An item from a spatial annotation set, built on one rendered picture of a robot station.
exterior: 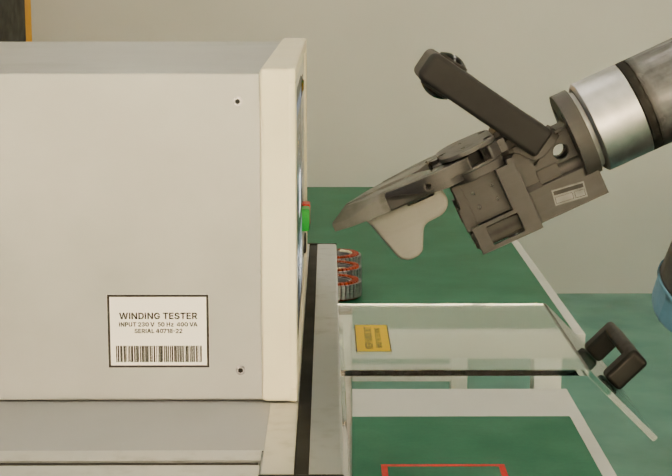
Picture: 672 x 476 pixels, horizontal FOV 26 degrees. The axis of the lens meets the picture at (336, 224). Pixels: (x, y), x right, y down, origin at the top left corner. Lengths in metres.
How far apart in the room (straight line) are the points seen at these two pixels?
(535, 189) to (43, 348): 0.43
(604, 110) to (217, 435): 0.45
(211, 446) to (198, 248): 0.13
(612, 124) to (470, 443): 0.93
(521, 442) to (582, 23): 4.47
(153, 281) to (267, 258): 0.07
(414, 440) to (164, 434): 1.18
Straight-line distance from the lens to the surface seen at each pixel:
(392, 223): 1.15
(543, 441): 2.02
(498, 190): 1.15
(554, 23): 6.35
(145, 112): 0.88
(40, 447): 0.84
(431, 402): 2.19
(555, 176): 1.16
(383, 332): 1.28
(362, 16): 6.27
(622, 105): 1.14
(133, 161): 0.88
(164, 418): 0.88
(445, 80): 1.13
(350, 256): 3.11
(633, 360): 1.25
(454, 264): 3.22
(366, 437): 2.02
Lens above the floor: 1.37
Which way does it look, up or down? 10 degrees down
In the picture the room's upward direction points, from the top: straight up
